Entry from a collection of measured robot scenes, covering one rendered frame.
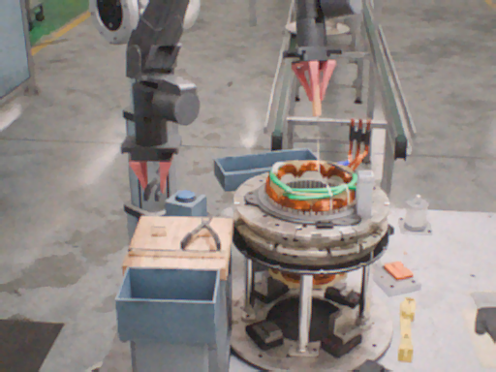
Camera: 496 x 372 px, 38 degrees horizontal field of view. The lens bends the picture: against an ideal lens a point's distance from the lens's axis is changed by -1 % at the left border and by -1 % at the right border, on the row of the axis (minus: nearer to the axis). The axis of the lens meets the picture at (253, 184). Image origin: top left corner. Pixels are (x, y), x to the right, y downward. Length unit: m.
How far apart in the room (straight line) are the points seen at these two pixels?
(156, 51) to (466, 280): 1.02
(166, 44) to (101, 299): 2.09
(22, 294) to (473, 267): 2.04
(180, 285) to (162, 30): 0.45
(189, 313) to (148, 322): 0.07
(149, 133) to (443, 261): 0.97
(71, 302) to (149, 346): 1.92
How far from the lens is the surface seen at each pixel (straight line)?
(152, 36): 1.20
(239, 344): 1.55
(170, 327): 1.25
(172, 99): 1.19
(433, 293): 1.81
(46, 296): 3.26
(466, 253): 2.00
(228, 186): 1.68
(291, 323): 1.65
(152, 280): 1.32
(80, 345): 2.94
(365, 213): 1.42
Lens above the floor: 1.74
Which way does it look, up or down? 25 degrees down
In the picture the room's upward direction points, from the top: straight up
